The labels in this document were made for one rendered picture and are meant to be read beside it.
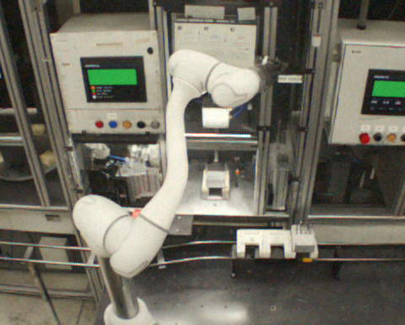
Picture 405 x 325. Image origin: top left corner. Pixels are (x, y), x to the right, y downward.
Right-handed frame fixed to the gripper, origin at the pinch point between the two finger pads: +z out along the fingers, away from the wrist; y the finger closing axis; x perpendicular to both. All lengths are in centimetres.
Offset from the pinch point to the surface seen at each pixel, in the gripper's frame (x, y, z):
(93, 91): 66, -17, -29
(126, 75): 53, -9, -23
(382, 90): -32.9, -7.3, 26.5
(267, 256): -4, -87, 5
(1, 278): 171, -175, -30
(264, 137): 9.2, -35.6, 13.2
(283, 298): -16, -106, 4
